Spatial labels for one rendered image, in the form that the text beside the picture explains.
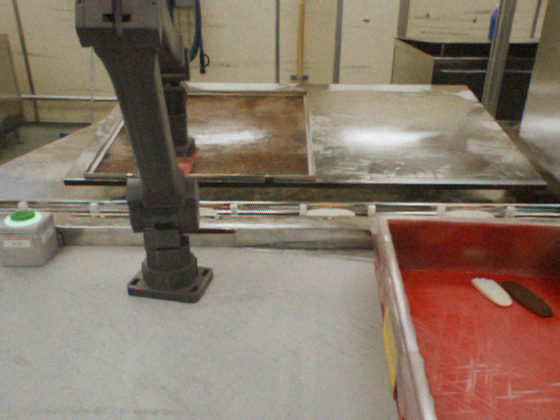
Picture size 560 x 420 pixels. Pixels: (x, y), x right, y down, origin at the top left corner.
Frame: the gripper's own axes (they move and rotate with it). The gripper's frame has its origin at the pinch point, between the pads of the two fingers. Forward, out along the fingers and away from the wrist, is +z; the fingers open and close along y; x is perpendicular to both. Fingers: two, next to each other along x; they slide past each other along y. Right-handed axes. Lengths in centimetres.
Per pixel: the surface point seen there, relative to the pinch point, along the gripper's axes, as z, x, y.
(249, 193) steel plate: 8.6, -12.7, 19.7
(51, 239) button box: 6.1, 20.9, -10.5
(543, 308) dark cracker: 9, -60, -28
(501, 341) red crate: 10, -51, -35
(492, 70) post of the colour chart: -13, -88, 76
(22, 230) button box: 2.2, 23.0, -15.2
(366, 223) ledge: 5.1, -36.7, -5.0
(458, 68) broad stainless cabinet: -3, -108, 166
